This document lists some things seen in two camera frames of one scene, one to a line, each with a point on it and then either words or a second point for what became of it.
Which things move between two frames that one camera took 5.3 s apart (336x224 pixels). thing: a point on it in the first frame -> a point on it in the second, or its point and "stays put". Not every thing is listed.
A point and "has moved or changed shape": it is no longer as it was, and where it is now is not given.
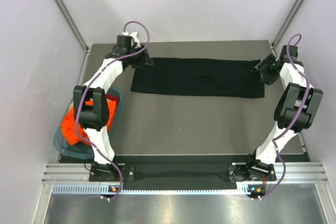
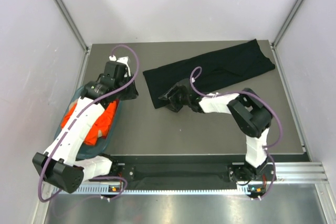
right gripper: (267, 78) -> (175, 106)
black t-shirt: (197, 76) has moved or changed shape
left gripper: (145, 60) -> (132, 94)
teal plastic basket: (83, 151) stays put
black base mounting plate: (182, 172) stays put
